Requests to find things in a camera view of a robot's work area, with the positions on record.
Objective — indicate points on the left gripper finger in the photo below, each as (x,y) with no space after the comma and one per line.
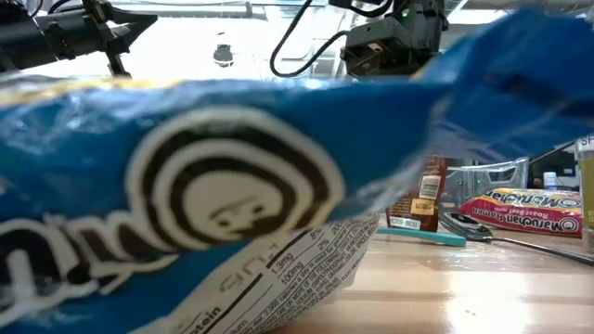
(123,37)
(130,17)

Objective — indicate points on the brown snack packet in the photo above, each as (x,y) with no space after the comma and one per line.
(417,204)

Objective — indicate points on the glossy black spoon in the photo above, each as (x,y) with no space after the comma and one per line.
(464,227)

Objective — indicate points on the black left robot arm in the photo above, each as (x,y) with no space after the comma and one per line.
(23,37)

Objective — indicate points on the blue ramen noodle packet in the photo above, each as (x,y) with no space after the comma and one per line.
(371,120)

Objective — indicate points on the dark round background fixture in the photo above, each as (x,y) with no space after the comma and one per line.
(223,55)

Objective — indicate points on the teal plastic spoon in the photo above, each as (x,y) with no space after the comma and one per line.
(431,237)

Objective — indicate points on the black background monitor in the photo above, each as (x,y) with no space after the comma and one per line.
(557,162)

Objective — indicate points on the white bottle blue cap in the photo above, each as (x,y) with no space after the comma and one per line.
(550,182)

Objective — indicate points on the red ramen noodle packet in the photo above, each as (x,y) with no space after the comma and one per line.
(520,215)

